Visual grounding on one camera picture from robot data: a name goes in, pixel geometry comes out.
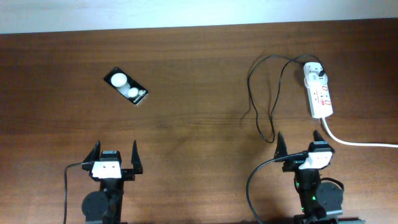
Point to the white power strip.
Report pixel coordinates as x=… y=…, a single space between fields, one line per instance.
x=320 y=101

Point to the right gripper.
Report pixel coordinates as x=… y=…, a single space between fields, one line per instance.
x=292 y=165

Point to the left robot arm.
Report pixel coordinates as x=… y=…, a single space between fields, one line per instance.
x=105 y=204

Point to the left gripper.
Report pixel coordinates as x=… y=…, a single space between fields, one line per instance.
x=129 y=173

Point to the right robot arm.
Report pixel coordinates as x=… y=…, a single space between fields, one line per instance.
x=320 y=197

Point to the black Galaxy flip smartphone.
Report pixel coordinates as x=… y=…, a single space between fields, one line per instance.
x=126 y=86

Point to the white charger plug adapter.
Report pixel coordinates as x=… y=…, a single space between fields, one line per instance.
x=314 y=75

